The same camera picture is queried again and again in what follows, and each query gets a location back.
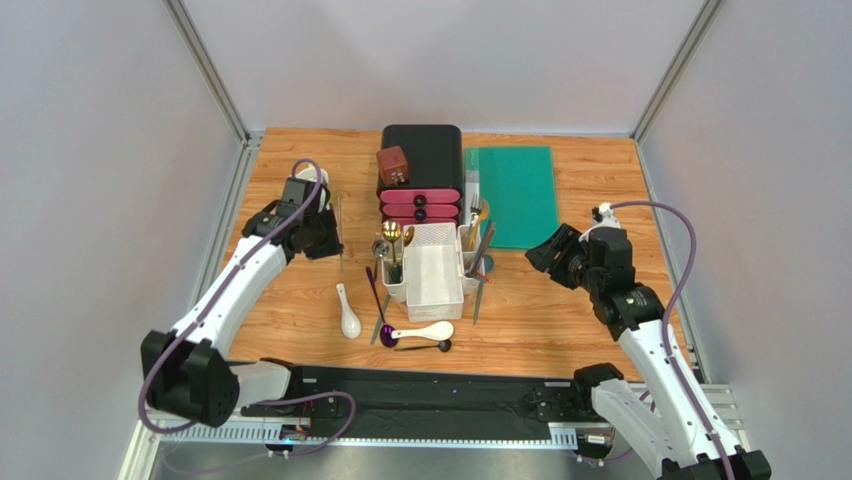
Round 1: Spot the gold handled knife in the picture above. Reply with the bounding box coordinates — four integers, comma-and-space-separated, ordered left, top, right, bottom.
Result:
465, 195, 490, 251

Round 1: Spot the large silver fork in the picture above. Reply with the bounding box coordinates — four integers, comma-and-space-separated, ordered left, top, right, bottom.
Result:
465, 193, 483, 251

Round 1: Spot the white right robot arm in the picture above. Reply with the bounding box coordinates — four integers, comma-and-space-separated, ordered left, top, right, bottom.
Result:
525, 224, 772, 479

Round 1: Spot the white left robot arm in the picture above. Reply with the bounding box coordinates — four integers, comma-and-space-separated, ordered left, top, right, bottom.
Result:
139, 168, 343, 427

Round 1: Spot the small silver fork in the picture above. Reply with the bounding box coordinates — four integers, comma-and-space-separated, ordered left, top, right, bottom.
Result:
371, 233, 382, 280

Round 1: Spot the yellow-green mug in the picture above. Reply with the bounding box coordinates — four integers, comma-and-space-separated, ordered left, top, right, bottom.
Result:
296, 166, 330, 212

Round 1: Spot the silver spoon in caddy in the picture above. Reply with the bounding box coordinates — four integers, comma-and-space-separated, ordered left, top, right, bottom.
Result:
377, 238, 391, 268

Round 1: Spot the gold spoon in caddy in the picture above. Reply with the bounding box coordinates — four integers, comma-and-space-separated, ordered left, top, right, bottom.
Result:
402, 225, 415, 248

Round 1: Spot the white ceramic spoon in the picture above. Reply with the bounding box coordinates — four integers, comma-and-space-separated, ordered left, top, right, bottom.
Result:
335, 283, 362, 339
390, 321, 455, 342

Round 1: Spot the brown relay block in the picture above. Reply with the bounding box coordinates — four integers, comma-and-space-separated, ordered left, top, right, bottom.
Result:
376, 146, 410, 186

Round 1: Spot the teal plastic knife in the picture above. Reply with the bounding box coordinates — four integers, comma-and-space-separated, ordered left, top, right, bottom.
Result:
370, 294, 391, 345

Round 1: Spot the teal plastic spoon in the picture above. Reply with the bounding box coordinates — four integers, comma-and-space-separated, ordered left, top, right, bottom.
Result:
473, 254, 494, 325

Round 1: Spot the teal cutting mat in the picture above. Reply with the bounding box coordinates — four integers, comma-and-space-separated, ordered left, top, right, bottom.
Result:
466, 145, 560, 250

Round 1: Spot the black and pink drawer box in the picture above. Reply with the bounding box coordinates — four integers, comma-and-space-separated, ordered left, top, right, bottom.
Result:
376, 124, 465, 226

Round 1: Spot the white perforated utensil caddy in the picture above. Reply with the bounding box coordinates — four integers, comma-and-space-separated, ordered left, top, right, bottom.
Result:
380, 222, 479, 323

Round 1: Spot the purple metal spoon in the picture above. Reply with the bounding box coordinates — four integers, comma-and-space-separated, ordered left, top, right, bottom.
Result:
365, 267, 398, 348

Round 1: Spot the black small spoon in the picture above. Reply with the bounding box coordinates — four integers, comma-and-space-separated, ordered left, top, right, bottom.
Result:
395, 339, 452, 353

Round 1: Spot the black mounting rail base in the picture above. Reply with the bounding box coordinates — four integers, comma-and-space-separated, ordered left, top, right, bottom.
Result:
241, 366, 605, 441

